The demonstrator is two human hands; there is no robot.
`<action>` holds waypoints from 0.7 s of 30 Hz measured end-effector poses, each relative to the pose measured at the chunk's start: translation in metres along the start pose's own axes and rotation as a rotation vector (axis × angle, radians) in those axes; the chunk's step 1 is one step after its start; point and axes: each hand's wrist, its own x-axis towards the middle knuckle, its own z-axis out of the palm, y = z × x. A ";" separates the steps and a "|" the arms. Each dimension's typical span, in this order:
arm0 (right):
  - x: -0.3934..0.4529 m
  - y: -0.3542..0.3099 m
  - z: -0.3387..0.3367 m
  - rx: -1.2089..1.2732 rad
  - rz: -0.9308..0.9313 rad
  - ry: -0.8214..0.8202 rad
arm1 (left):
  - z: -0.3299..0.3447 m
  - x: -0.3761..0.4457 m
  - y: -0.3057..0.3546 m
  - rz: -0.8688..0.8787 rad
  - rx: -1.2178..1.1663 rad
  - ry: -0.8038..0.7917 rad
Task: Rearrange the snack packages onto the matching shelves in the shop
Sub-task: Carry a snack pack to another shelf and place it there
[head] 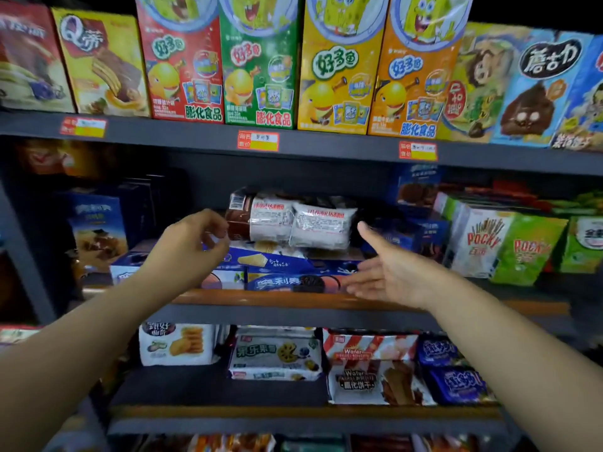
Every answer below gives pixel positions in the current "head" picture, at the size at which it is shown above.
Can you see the person's left hand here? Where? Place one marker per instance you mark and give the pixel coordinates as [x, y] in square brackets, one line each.
[181, 256]

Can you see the person's right hand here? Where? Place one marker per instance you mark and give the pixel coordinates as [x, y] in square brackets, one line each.
[400, 280]

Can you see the person's left thumb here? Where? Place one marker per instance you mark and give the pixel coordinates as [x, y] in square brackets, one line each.
[222, 256]

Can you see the person's right thumb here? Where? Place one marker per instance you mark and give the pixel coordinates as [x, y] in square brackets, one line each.
[370, 240]

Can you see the person's right forearm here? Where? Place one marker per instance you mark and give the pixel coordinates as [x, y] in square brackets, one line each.
[518, 367]

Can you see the person's left forearm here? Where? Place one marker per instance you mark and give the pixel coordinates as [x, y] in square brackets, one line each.
[70, 362]

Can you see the brown snack packet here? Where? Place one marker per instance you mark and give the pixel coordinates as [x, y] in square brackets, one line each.
[239, 214]

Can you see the blue wafer cookie box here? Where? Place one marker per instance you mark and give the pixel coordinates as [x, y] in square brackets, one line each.
[268, 261]

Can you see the white clear snack packet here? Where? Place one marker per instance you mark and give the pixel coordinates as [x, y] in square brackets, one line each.
[322, 226]
[272, 218]

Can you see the blue chocolate cookie box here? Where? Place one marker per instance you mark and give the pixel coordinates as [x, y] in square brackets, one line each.
[417, 185]
[419, 237]

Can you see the dark grey shelf board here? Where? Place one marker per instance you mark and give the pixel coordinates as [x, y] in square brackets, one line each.
[329, 148]
[292, 310]
[282, 409]

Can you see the blue white sandwich cookie box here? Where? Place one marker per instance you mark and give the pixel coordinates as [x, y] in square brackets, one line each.
[127, 268]

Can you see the white cookie packet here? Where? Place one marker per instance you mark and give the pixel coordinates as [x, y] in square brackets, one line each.
[176, 345]

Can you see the red yellow price tag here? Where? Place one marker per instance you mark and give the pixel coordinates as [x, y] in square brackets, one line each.
[418, 151]
[84, 127]
[258, 141]

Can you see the red striped wafer packet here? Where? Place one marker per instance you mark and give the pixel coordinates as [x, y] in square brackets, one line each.
[370, 345]

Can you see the white biscuit stick box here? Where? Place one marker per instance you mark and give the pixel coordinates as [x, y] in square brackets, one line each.
[480, 242]

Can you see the white lotus biscuit packet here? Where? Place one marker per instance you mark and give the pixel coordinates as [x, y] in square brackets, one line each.
[275, 355]

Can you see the tall blue cookie box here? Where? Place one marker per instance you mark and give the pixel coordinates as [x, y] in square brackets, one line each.
[96, 230]

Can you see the blue snack packet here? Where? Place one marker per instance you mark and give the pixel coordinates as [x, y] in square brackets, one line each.
[459, 385]
[438, 350]

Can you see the white brown wafer packet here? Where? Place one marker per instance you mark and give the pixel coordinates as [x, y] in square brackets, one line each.
[377, 383]

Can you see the stack of red green boxes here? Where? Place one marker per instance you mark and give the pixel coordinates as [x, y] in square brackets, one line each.
[518, 197]

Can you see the green biscuit stick box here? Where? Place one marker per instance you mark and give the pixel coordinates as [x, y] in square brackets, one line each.
[527, 251]

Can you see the orange cartoon snack box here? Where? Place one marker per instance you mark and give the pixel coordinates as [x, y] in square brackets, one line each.
[414, 75]

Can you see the yellow cartoon snack box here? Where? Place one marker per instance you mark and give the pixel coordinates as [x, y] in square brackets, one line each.
[341, 70]

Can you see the orange snack bag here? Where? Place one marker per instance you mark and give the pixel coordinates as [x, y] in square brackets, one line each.
[231, 443]

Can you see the orange snack packet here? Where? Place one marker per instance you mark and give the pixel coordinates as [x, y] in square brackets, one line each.
[56, 157]

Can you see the green cartoon snack box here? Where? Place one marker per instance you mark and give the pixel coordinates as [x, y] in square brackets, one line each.
[259, 65]

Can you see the red cartoon snack box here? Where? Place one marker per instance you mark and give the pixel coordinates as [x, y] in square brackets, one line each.
[181, 65]

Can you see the pale green cartoon biscuit box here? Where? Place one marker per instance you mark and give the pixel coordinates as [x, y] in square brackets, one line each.
[485, 79]

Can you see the dark red snack bag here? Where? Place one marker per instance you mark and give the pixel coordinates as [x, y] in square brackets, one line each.
[381, 443]

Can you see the teal snack bag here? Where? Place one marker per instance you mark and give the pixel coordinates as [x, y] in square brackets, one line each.
[313, 446]

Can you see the green white snack box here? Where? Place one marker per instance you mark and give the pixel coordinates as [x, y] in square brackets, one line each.
[584, 244]

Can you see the red white snack packet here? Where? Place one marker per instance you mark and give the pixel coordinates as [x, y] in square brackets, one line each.
[16, 334]

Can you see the light blue mushroom biscuit box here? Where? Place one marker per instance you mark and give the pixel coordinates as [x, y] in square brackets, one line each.
[537, 89]

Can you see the yellow chocolate pie box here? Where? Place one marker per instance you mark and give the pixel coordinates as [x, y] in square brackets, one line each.
[101, 61]

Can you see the blue cartoon biscuit box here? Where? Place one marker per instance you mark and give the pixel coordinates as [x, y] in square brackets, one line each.
[584, 103]

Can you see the dark red cake box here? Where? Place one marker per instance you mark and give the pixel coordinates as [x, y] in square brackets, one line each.
[30, 61]

